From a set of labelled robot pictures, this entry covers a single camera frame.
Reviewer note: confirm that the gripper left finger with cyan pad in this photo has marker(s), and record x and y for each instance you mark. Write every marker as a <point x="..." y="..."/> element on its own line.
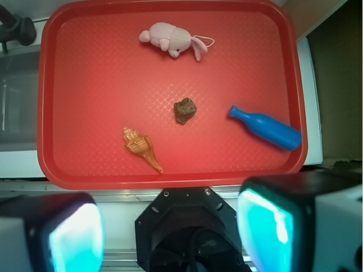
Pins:
<point x="56" y="232"/>

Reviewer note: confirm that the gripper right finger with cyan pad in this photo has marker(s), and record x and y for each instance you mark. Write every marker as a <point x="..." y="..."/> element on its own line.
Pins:
<point x="307" y="221"/>

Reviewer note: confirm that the blue plastic bottle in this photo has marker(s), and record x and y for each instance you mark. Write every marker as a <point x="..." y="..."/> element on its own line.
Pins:
<point x="269" y="129"/>

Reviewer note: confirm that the orange conch seashell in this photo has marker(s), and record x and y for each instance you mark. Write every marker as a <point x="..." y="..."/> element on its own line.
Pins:
<point x="142" y="146"/>

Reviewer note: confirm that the red plastic tray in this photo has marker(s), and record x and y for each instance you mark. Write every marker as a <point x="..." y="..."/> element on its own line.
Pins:
<point x="96" y="77"/>

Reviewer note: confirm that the brown rock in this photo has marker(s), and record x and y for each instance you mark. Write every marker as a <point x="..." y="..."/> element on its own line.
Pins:
<point x="184" y="110"/>

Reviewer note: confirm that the grey faucet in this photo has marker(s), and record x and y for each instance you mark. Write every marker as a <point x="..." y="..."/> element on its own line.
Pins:
<point x="16" y="28"/>

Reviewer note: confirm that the pink plush bunny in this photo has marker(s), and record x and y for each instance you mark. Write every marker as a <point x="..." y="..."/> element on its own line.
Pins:
<point x="175" y="40"/>

